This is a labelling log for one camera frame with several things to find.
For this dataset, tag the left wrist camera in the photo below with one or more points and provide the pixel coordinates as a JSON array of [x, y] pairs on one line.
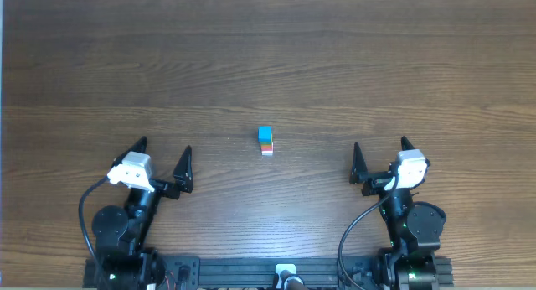
[[132, 172]]

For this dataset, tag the blue cube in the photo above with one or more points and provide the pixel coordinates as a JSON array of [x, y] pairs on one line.
[[264, 134]]

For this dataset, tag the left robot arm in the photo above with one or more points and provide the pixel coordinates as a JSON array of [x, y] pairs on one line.
[[121, 227]]

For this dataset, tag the white cube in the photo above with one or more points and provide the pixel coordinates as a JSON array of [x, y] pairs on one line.
[[267, 153]]

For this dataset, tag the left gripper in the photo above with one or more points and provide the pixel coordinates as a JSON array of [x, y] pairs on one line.
[[167, 189]]

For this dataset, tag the red cube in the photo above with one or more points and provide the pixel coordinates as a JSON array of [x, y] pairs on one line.
[[268, 148]]

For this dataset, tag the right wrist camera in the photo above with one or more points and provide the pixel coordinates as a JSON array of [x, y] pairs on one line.
[[410, 168]]

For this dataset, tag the mounting rail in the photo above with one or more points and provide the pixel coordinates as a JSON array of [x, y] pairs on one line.
[[238, 273]]

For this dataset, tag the orange cube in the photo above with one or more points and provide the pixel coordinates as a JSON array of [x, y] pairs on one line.
[[267, 144]]

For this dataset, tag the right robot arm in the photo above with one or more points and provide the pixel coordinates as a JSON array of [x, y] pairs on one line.
[[423, 225]]

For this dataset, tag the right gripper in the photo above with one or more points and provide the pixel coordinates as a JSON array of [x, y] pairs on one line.
[[374, 183]]

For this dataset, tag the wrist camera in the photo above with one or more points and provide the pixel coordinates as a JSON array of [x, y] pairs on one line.
[[410, 168], [132, 172]]

